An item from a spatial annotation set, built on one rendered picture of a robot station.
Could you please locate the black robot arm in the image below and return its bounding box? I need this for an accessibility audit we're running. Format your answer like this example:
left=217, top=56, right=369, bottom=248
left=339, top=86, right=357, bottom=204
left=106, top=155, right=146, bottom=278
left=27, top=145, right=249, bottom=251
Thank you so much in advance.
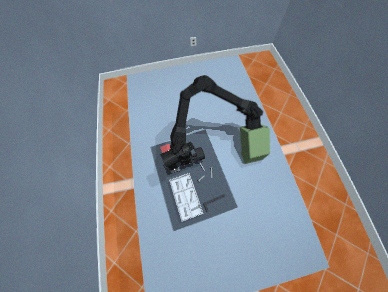
left=160, top=75, right=263, bottom=168

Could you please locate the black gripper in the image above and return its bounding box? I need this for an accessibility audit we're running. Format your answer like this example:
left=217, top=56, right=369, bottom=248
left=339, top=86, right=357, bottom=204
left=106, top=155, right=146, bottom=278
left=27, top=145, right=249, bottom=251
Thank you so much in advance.
left=169, top=147, right=205, bottom=170

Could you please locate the red block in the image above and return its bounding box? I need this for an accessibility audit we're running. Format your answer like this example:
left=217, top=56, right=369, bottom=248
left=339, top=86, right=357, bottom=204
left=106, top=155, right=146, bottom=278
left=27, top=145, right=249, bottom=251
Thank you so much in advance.
left=161, top=144, right=171, bottom=153

